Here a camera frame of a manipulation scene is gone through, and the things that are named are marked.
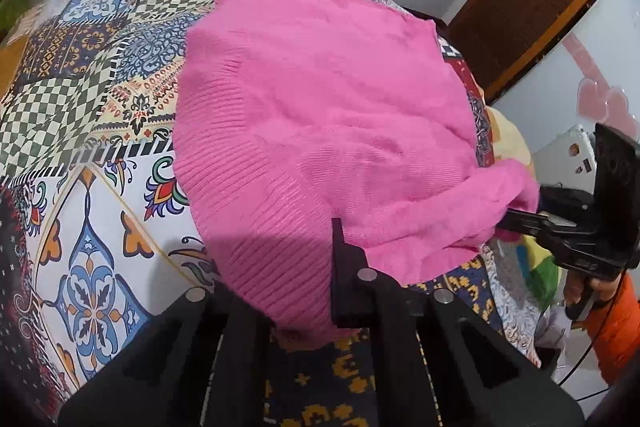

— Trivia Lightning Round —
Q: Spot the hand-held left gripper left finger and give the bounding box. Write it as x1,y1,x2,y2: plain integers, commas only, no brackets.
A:
57,287,274,427

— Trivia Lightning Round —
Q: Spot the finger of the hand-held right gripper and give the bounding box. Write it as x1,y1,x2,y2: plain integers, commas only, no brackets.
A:
496,208,564,239
537,184,596,221

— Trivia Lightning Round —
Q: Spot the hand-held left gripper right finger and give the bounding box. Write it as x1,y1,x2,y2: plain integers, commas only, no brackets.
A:
330,217,587,427

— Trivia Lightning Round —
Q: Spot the pink buttoned cardigan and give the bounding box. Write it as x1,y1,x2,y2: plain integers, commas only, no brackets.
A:
172,0,542,349

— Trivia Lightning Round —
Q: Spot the person's right forearm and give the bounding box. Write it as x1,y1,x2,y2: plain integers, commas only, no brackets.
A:
584,274,640,389

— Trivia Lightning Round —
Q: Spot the person's right hand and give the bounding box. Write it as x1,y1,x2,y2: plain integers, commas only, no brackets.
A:
564,274,617,323

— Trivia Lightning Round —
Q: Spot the white plastic object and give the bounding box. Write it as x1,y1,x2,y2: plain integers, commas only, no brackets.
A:
532,124,599,188

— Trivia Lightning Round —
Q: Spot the light floral bed sheet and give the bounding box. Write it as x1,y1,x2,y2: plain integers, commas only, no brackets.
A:
479,242,544,366

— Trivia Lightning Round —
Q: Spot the pink heart decoration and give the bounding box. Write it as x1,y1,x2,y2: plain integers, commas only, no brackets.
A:
562,32,639,136

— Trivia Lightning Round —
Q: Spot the patchwork printed blanket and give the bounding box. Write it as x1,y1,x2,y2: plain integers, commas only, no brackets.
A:
0,0,547,427

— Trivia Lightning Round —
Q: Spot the yellow flower print mat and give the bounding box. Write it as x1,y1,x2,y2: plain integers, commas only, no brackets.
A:
0,34,29,94

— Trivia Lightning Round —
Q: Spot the green patterned storage bag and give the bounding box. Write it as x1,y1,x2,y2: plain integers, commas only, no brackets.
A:
0,0,27,38

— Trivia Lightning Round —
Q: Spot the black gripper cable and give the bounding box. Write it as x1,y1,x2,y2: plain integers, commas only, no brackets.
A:
547,321,614,396

